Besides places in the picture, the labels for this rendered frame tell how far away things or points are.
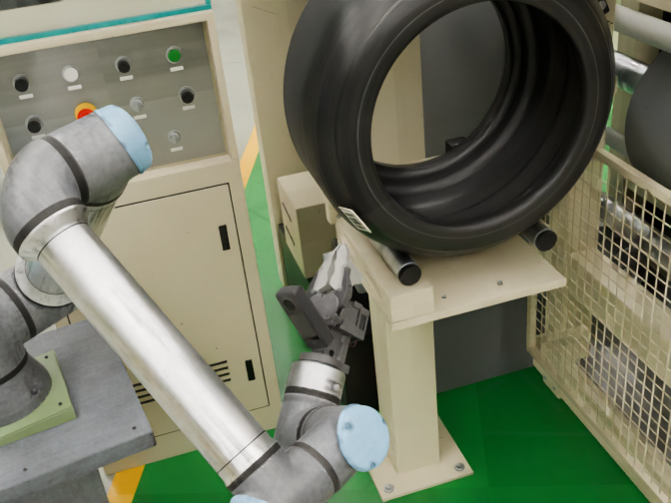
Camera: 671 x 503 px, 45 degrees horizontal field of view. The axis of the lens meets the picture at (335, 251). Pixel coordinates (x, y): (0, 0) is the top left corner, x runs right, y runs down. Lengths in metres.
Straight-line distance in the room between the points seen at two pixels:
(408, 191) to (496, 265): 0.24
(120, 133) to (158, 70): 0.77
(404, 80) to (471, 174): 0.24
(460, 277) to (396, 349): 0.46
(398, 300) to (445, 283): 0.16
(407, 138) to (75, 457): 0.96
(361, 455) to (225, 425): 0.19
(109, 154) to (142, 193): 0.83
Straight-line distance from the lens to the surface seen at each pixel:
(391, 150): 1.80
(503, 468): 2.39
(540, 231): 1.60
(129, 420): 1.77
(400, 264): 1.50
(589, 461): 2.43
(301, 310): 1.27
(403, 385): 2.15
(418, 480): 2.34
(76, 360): 1.99
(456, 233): 1.48
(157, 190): 2.07
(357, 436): 1.15
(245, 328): 2.31
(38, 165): 1.21
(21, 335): 1.78
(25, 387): 1.82
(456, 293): 1.62
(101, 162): 1.24
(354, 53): 1.30
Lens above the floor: 1.71
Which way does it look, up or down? 30 degrees down
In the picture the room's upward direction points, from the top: 7 degrees counter-clockwise
